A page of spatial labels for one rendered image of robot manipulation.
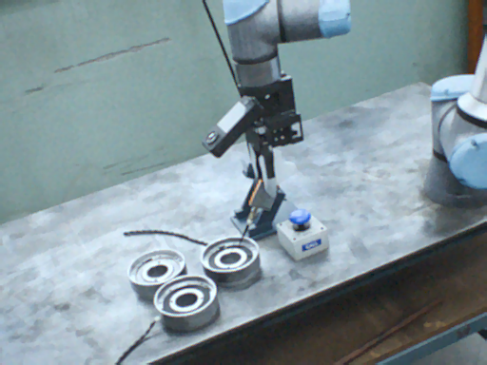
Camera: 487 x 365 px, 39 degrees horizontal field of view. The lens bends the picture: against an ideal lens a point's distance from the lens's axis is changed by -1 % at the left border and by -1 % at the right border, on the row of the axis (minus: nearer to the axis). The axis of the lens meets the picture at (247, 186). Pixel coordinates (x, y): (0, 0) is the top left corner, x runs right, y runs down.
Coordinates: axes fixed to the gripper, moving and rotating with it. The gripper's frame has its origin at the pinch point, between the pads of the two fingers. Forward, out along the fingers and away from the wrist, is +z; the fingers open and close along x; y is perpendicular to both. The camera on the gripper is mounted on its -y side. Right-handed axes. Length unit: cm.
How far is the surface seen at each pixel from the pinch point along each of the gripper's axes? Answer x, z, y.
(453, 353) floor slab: 27, 93, 58
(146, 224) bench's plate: 22.4, 13.0, -19.8
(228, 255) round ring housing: -0.5, 10.8, -9.1
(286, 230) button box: -2.4, 8.6, 2.0
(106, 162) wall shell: 158, 61, -15
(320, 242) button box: -6.3, 10.9, 6.6
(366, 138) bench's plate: 27.7, 13.1, 35.4
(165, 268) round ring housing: 2.3, 10.9, -20.4
